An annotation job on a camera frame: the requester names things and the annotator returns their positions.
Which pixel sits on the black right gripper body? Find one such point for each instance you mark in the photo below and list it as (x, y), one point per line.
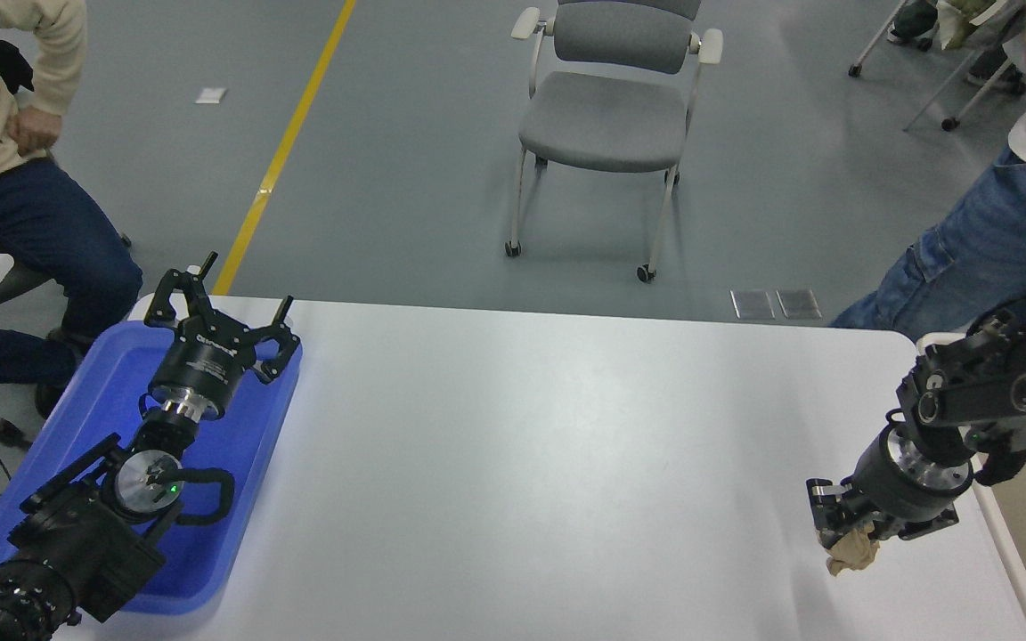
(891, 490)

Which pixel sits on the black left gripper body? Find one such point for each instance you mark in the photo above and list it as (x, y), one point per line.
(201, 361)

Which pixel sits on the tan paper ball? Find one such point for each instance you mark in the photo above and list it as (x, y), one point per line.
(853, 554)

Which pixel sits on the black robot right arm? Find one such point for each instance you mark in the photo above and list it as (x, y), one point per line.
(994, 383)

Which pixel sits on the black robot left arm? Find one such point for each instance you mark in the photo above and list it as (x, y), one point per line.
(77, 543)

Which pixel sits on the seated person's hand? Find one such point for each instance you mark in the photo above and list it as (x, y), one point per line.
(32, 132)

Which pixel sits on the blue plastic tray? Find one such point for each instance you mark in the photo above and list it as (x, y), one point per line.
(237, 445)

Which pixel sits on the seated person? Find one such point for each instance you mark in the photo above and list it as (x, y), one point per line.
(5, 214)

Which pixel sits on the metal floor plate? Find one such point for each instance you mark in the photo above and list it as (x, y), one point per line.
(798, 304)
(752, 304)

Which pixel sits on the standing person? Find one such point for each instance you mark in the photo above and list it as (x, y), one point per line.
(994, 240)

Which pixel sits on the black garment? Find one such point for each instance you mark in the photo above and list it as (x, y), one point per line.
(12, 64)

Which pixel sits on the grey office chair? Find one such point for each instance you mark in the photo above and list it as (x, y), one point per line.
(606, 120)

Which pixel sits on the person's foot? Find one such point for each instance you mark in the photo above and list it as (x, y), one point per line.
(914, 22)

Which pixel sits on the pale bag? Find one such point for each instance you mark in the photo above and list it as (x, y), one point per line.
(972, 20)

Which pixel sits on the white wheeled chair frame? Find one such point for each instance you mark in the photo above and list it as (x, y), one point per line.
(967, 85)

